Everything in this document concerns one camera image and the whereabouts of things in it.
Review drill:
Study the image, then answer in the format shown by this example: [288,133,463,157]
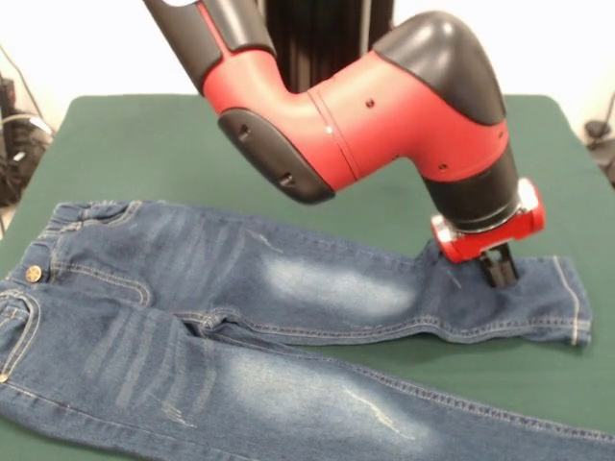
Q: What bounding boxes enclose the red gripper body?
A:
[430,177,547,264]

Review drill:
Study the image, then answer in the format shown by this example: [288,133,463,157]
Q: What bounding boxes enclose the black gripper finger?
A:
[480,249,505,289]
[494,243,520,285]

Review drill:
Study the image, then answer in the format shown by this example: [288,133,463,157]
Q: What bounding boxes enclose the blue denim jeans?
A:
[0,199,615,461]

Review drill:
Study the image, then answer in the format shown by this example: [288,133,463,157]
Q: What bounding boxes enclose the dark green table cloth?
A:
[0,93,615,461]

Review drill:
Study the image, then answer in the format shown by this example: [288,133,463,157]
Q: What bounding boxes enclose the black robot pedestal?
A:
[261,0,400,95]

